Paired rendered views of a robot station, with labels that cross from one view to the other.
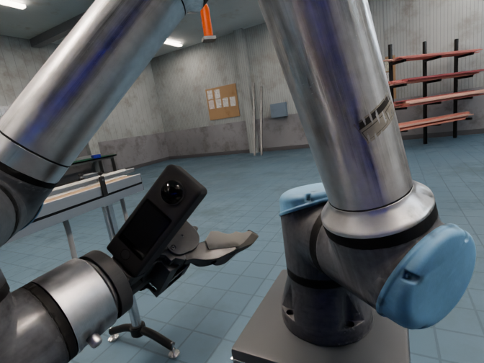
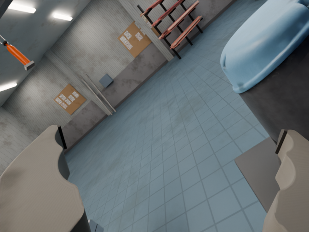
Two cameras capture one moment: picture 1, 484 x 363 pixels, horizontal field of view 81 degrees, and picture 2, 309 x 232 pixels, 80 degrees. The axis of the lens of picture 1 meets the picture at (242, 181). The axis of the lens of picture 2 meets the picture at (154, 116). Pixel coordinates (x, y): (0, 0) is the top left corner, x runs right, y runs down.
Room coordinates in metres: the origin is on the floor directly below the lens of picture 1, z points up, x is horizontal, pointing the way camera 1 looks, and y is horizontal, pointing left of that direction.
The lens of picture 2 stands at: (0.30, 0.06, 1.07)
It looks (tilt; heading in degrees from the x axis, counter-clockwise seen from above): 16 degrees down; 347
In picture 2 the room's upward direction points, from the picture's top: 44 degrees counter-clockwise
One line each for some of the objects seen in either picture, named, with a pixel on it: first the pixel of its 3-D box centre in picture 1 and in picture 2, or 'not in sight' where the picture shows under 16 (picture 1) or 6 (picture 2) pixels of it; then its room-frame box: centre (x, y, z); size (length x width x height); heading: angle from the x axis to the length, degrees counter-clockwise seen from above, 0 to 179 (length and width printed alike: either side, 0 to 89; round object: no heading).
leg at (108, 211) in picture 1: (123, 271); not in sight; (1.38, 0.68, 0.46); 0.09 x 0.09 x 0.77; 64
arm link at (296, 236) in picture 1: (320, 224); (300, 61); (0.43, -0.11, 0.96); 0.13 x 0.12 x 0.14; 20
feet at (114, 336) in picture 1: (139, 335); not in sight; (1.38, 0.68, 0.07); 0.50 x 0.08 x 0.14; 64
